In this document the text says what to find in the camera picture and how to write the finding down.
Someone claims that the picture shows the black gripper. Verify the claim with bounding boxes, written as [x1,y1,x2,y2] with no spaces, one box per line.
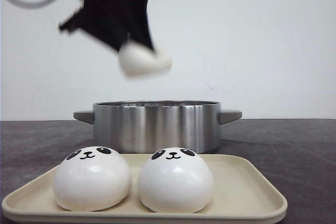
[59,0,156,52]

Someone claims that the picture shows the white panda bun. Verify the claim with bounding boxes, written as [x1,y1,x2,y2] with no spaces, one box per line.
[118,41,173,77]
[138,147,215,213]
[53,146,132,211]

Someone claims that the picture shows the cream plastic tray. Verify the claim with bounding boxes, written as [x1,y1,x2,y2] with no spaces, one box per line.
[2,147,287,223]

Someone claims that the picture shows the steel steamer pot grey handles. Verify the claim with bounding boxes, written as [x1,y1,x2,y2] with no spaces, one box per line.
[73,100,242,153]

